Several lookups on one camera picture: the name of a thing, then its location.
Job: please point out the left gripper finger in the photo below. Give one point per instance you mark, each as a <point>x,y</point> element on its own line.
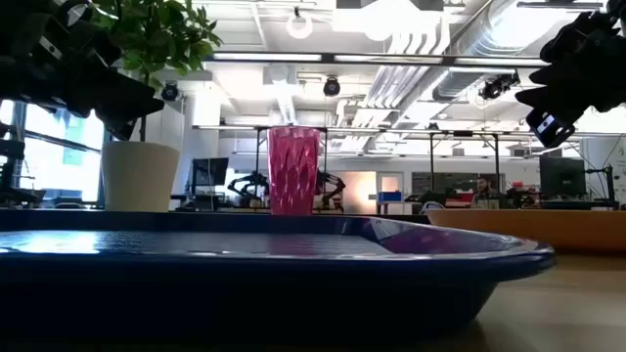
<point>132,88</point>
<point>137,110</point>

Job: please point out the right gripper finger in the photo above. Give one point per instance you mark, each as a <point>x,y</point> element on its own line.
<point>552,99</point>
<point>557,75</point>

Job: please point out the pink faceted plastic cup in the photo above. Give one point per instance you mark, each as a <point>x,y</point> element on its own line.
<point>293,171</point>

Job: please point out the black background robot arm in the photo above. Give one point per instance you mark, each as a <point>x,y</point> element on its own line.
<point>330,186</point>
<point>247,183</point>

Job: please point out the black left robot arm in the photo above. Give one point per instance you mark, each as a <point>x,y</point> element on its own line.
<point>29,58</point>

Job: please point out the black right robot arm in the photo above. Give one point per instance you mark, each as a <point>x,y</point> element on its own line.
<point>592,34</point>

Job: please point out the blue plastic tray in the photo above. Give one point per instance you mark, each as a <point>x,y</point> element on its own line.
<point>244,283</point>

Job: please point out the green leafy plant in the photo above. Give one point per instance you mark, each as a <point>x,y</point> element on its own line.
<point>161,34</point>

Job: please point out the cream plant pot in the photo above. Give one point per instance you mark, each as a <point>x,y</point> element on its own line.
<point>139,176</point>

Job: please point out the large black monitor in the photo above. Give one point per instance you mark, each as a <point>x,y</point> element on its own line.
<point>562,176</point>

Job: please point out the small black monitor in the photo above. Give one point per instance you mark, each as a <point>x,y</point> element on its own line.
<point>209,172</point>

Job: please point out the person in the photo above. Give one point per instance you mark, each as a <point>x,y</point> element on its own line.
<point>484,193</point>

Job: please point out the dark chalkboard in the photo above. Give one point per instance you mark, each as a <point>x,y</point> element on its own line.
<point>440,182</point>

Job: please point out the white chair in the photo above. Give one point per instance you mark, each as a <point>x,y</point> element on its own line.
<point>433,207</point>

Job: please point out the door with window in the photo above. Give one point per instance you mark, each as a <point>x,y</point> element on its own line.
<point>389,183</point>

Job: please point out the blue storage box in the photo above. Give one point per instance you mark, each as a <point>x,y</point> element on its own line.
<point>389,196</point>

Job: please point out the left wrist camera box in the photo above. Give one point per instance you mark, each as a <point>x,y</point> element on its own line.
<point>122,128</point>

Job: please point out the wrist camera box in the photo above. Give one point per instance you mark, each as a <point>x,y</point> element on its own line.
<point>550,128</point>
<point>122,128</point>

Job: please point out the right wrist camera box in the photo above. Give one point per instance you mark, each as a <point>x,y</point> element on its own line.
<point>550,128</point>

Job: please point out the black hanging camera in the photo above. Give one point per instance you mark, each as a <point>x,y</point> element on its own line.
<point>331,87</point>
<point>499,85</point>
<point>169,92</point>

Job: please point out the silver ventilation duct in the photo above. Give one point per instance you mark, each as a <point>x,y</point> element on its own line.
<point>489,44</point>

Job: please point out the black background station frame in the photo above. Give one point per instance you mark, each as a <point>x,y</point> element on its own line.
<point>432,161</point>

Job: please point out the black overhead frame bar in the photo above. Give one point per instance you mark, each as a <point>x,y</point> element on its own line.
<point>391,59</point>

